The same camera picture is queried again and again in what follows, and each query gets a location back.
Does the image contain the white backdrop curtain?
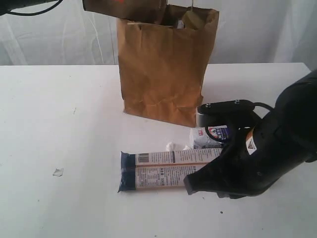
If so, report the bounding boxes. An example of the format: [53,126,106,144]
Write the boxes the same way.
[0,0,317,69]

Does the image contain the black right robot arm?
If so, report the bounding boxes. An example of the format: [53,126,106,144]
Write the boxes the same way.
[184,71,317,199]

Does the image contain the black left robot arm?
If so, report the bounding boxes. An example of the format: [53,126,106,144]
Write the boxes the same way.
[0,0,52,14]

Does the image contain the small torn plastic scrap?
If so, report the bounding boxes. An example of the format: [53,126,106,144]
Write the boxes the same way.
[53,168,64,177]

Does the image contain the white blue salt packet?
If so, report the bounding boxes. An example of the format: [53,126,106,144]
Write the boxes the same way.
[190,125,231,149]

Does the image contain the clear jar gold lid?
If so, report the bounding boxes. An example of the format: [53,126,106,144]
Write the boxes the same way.
[176,10,205,30]

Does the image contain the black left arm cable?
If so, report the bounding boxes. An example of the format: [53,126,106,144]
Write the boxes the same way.
[7,0,64,17]

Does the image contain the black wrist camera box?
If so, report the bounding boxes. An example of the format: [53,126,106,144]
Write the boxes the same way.
[196,100,261,130]

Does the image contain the long noodle package dark ends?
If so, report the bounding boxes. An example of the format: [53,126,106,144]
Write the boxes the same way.
[118,148,222,192]

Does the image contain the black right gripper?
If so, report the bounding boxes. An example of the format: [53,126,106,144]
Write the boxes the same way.
[184,119,307,198]

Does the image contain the kraft stand-up coffee pouch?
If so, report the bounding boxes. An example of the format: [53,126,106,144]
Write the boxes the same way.
[82,0,167,24]

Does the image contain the brown paper shopping bag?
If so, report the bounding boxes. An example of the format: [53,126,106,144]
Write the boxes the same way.
[117,4,219,127]

